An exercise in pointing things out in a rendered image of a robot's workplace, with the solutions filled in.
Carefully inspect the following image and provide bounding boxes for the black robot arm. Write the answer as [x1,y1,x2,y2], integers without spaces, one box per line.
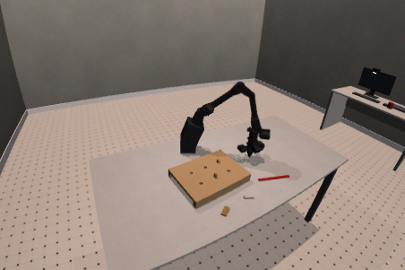
[190,82,271,153]

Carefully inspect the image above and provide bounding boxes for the orange-brown domino tile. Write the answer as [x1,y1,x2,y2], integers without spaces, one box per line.
[221,206,230,216]

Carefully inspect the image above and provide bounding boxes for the tan wooden board with holes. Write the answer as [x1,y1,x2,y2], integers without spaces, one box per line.
[168,150,251,209]

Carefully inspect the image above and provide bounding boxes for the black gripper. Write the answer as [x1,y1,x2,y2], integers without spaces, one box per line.
[237,137,265,157]

